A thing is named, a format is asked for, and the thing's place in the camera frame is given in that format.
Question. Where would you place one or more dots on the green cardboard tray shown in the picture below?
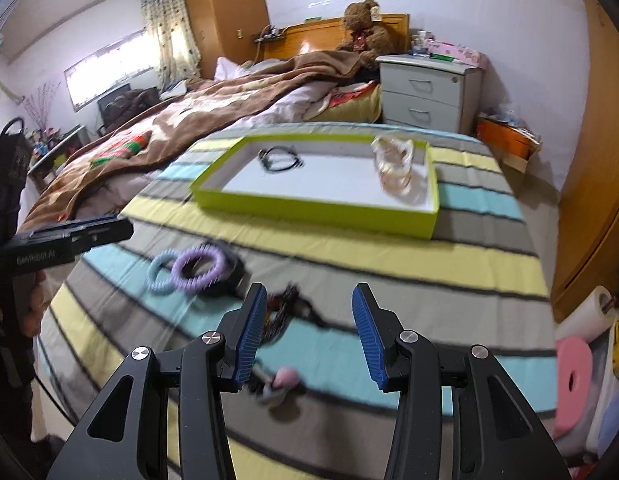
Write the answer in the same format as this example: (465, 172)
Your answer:
(329, 182)

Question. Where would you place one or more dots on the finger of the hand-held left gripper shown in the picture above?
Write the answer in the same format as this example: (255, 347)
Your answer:
(104, 232)

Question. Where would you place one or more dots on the pink foam roll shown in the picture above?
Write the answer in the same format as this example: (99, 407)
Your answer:
(572, 385)

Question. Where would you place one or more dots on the white paper towel roll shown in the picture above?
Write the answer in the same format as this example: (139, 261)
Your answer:
(587, 312)

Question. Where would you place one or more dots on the wide wooden wardrobe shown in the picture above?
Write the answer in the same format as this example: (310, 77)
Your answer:
(599, 160)

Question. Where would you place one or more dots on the person's left hand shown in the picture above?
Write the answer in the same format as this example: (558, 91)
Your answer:
(33, 310)

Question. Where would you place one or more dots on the brown plush blanket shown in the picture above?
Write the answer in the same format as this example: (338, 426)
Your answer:
(214, 102)

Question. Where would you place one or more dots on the brown amber hair clip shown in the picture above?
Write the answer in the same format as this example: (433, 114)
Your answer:
(284, 305)

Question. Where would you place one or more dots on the yellow pillow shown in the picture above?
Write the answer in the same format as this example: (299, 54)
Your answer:
(354, 107)

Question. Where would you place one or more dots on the orange storage box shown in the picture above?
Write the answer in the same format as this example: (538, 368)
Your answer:
(504, 137)

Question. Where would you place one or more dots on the wooden headboard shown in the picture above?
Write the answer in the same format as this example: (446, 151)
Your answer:
(309, 35)

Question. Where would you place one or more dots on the striped tablecloth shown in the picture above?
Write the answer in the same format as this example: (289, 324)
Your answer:
(439, 270)

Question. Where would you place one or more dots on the white floral duvet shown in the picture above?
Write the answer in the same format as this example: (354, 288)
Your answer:
(299, 102)

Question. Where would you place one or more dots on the pink floral box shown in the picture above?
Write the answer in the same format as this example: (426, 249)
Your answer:
(459, 54)

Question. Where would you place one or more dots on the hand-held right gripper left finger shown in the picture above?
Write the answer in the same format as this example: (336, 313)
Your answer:
(252, 330)

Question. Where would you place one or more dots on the brown teddy bear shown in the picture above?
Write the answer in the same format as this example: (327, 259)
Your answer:
(364, 30)

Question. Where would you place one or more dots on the red green checked cushion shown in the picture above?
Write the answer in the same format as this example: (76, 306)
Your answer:
(120, 150)

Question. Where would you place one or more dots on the white drawer nightstand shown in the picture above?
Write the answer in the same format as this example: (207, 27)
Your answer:
(424, 92)

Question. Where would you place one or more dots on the window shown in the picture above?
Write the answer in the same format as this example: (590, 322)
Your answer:
(109, 72)

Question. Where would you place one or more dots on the pink rhinestone hair clip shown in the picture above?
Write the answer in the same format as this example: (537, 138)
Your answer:
(284, 379)

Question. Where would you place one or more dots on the tall wooden wardrobe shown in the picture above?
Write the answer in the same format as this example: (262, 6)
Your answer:
(229, 10)

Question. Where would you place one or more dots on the clear pink claw clip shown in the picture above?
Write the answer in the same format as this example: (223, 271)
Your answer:
(394, 167)

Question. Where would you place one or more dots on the black fitness wristband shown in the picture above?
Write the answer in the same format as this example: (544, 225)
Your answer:
(238, 272)

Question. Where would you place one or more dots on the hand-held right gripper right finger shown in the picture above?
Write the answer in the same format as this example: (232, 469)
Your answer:
(367, 335)

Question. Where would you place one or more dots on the patterned curtain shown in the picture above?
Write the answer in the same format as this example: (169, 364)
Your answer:
(172, 35)

